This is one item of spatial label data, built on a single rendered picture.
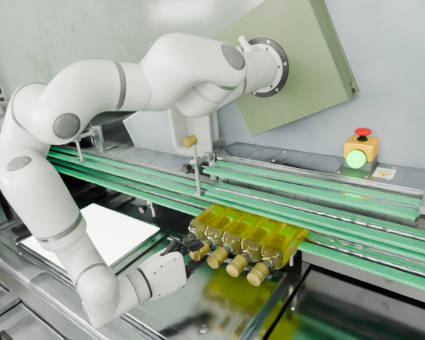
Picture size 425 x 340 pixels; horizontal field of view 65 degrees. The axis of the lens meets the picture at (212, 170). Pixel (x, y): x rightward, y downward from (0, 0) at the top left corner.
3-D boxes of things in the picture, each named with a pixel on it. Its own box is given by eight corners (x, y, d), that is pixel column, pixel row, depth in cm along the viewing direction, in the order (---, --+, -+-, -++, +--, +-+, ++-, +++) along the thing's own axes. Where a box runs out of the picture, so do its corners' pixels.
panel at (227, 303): (95, 206, 145) (17, 249, 121) (94, 200, 144) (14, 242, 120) (287, 280, 94) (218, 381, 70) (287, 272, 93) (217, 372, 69)
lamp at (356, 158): (347, 164, 87) (344, 168, 85) (349, 148, 85) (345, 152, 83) (365, 166, 84) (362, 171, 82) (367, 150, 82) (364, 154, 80)
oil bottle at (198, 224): (228, 206, 111) (187, 241, 96) (227, 191, 109) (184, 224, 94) (242, 210, 108) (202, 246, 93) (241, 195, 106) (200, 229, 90)
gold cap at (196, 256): (200, 249, 90) (189, 259, 87) (198, 239, 88) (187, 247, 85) (210, 253, 88) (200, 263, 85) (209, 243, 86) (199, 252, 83)
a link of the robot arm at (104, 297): (66, 265, 67) (82, 294, 61) (115, 243, 73) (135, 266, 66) (83, 316, 75) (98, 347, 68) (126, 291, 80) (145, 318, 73)
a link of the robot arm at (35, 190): (125, 193, 61) (92, 167, 72) (75, 84, 49) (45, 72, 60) (39, 246, 54) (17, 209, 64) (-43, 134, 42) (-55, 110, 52)
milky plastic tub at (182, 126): (188, 144, 129) (173, 152, 122) (181, 86, 120) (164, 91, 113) (226, 150, 119) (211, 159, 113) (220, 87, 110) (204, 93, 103)
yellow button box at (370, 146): (350, 157, 93) (342, 167, 88) (352, 131, 90) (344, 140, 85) (377, 161, 89) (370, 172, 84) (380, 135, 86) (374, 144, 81)
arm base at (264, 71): (228, 54, 93) (193, 63, 83) (259, 23, 84) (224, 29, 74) (258, 100, 94) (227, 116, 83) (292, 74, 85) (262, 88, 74)
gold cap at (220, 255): (217, 256, 86) (207, 266, 83) (216, 245, 85) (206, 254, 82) (228, 260, 84) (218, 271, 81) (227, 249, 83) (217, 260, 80)
